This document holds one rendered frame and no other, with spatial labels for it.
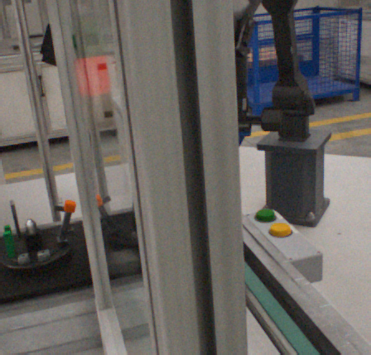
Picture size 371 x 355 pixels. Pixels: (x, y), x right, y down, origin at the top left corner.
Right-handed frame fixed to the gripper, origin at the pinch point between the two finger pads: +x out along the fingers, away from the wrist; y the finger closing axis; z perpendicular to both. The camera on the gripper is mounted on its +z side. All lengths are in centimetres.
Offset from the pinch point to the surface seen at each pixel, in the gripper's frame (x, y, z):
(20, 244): 17.7, 40.2, -9.5
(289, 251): 18.1, -11.3, -6.0
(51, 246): 17.3, 33.5, -10.0
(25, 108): 84, 218, 350
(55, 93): 73, 191, 363
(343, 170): 27, -30, 60
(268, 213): 17.1, -7.4, 7.5
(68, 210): 10.3, 29.8, -8.5
